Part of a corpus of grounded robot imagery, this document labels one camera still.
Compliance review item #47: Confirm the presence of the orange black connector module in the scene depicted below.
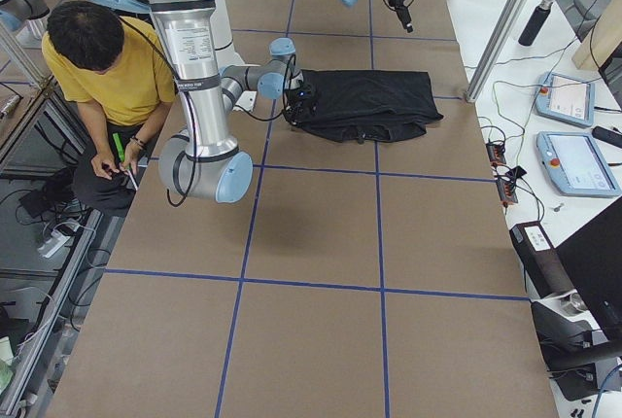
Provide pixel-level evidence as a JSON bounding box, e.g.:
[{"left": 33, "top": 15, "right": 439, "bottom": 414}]
[{"left": 486, "top": 142, "right": 506, "bottom": 167}]

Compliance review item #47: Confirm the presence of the far blue teach pendant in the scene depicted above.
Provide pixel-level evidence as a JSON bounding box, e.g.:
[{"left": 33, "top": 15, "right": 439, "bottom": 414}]
[{"left": 536, "top": 73, "right": 595, "bottom": 128}]

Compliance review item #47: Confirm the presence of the aluminium frame post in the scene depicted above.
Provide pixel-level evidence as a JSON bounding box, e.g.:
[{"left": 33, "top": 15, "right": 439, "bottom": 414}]
[{"left": 465, "top": 0, "right": 527, "bottom": 103}]

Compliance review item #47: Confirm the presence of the black graphic t-shirt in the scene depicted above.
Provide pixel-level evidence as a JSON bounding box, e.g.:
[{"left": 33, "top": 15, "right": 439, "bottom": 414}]
[{"left": 284, "top": 70, "right": 443, "bottom": 144}]

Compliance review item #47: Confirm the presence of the black box device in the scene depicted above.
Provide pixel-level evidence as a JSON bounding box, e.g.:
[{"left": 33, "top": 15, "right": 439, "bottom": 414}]
[{"left": 509, "top": 221, "right": 576, "bottom": 300}]

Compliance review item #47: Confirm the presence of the blue teach pendant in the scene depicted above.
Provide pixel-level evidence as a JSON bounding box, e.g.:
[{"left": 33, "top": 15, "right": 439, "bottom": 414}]
[
  {"left": 536, "top": 131, "right": 621, "bottom": 197},
  {"left": 536, "top": 73, "right": 595, "bottom": 128}
]

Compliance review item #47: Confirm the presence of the near blue teach pendant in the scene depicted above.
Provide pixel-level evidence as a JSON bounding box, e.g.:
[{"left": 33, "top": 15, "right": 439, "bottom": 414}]
[{"left": 536, "top": 131, "right": 621, "bottom": 197}]

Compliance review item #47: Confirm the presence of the black cylinder bottle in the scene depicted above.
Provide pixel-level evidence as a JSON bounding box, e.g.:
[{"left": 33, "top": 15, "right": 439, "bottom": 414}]
[{"left": 518, "top": 0, "right": 554, "bottom": 47}]

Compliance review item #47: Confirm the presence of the person in yellow shirt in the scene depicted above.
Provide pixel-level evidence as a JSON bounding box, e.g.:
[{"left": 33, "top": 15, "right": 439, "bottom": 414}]
[{"left": 42, "top": 1, "right": 176, "bottom": 217}]

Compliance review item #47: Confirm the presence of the black monitor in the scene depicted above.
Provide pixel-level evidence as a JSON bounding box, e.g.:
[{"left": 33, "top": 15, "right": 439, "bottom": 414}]
[{"left": 557, "top": 205, "right": 621, "bottom": 339}]

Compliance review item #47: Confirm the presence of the white power strip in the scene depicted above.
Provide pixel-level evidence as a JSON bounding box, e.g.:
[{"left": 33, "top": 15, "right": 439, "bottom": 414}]
[{"left": 38, "top": 223, "right": 77, "bottom": 259}]

